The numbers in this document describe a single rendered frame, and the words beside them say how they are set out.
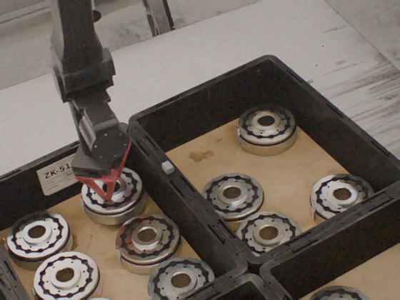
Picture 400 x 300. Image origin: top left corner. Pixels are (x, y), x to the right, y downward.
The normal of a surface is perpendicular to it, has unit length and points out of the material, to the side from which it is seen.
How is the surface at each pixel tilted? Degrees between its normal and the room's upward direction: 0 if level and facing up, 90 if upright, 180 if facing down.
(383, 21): 0
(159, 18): 65
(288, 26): 0
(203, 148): 0
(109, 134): 91
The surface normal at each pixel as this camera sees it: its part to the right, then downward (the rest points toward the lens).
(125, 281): -0.13, -0.72
